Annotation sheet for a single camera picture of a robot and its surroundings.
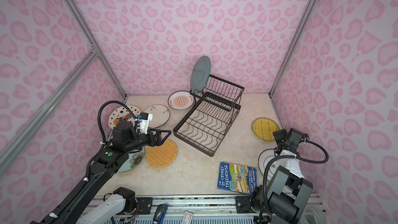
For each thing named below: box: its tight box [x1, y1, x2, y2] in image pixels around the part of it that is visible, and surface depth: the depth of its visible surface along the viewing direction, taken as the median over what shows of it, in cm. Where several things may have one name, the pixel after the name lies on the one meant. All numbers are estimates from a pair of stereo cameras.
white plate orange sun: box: [167, 90, 195, 111], surface depth 119 cm
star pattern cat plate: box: [108, 104, 141, 130], surface depth 109 cm
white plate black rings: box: [258, 148, 280, 181], surface depth 88 cm
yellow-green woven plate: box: [251, 117, 280, 142], surface depth 102 cm
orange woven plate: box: [145, 138, 178, 168], surface depth 90 cm
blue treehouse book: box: [217, 161, 258, 194], surface depth 81 cm
